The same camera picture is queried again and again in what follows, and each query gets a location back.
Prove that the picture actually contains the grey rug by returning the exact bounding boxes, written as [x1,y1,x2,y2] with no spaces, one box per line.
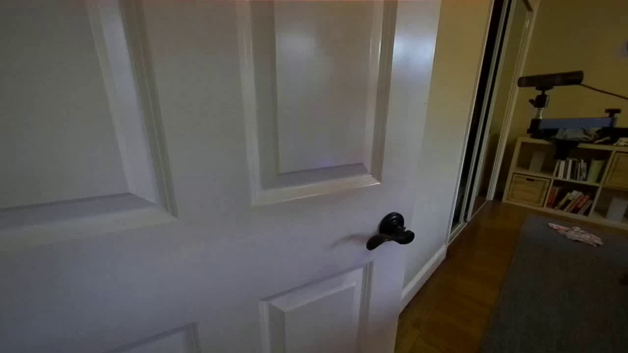
[481,214,628,353]

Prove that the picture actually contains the white panelled door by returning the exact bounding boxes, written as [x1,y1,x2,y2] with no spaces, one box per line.
[0,0,444,353]

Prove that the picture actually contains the white cube bookshelf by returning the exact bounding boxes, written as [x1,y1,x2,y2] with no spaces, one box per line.
[501,136,628,232]

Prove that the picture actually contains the woven storage basket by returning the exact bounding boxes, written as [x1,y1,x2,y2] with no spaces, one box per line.
[506,171,552,208]

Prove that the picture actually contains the blue flat object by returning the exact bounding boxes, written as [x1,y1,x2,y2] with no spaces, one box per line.
[536,116,628,143]

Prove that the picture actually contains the row of pale books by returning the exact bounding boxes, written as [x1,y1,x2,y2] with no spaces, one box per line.
[554,157,607,185]

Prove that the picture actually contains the black door lever handle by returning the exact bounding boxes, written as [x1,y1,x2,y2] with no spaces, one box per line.
[365,210,416,253]

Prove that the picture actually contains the row of colourful books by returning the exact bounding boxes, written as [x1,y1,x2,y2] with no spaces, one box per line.
[544,185,595,218]

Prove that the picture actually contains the black stereo camera bar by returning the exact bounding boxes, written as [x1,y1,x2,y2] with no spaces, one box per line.
[516,69,585,91]

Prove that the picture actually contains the white patterned cloth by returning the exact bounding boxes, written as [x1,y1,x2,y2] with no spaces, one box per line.
[546,222,607,249]

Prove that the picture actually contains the white baseboard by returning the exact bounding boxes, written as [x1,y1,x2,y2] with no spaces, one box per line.
[399,243,450,310]

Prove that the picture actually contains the sliding closet door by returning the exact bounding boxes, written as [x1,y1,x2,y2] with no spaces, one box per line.
[448,0,538,232]

